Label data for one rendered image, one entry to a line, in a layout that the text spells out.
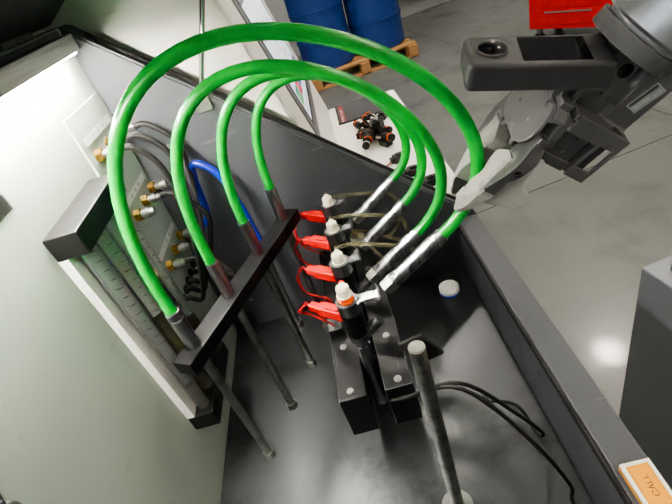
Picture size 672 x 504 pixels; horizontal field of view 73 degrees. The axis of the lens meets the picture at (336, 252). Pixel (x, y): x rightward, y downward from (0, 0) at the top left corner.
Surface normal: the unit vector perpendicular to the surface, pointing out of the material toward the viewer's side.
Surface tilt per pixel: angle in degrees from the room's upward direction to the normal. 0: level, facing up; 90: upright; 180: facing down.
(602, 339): 0
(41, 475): 90
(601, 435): 0
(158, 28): 90
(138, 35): 90
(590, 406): 0
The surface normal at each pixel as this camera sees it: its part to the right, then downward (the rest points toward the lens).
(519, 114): -0.89, -0.31
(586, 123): -0.04, 0.77
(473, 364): -0.27, -0.77
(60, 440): 0.96, -0.28
